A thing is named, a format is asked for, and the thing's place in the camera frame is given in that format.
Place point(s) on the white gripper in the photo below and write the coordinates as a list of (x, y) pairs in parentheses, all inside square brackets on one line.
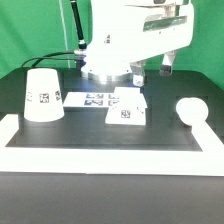
[(167, 29)]

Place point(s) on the white lamp base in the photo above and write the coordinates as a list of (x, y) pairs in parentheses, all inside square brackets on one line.
[(130, 109)]

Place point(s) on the white lamp bulb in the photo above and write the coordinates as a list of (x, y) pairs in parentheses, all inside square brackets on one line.
[(192, 110)]

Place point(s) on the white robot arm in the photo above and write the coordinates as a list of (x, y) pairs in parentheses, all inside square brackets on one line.
[(126, 33)]

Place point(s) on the white lamp shade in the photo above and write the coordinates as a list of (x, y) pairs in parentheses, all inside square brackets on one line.
[(43, 100)]

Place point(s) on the white tag sheet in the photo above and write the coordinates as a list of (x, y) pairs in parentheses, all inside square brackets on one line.
[(90, 99)]

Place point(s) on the white foam fence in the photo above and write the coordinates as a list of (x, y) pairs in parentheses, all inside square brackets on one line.
[(139, 162)]

